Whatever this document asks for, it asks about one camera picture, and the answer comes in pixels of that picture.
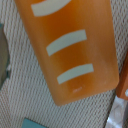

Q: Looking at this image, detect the teal padded gripper finger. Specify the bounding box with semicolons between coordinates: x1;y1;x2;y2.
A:
0;23;11;90

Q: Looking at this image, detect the light blue milk carton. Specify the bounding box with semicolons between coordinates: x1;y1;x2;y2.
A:
21;118;47;128

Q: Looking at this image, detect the beige woven placemat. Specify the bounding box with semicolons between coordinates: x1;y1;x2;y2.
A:
0;0;128;128

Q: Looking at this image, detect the knife with wooden handle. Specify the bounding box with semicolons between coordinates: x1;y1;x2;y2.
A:
116;52;128;122

